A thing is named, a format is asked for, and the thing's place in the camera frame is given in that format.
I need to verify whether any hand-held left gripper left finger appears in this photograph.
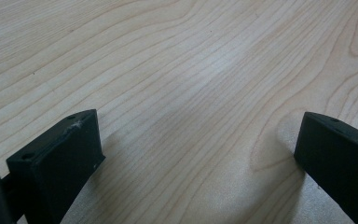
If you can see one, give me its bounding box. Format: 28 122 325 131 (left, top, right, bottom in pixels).
6 108 106 224

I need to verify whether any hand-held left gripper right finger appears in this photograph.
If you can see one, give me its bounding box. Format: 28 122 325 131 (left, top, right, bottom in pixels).
293 111 358 224

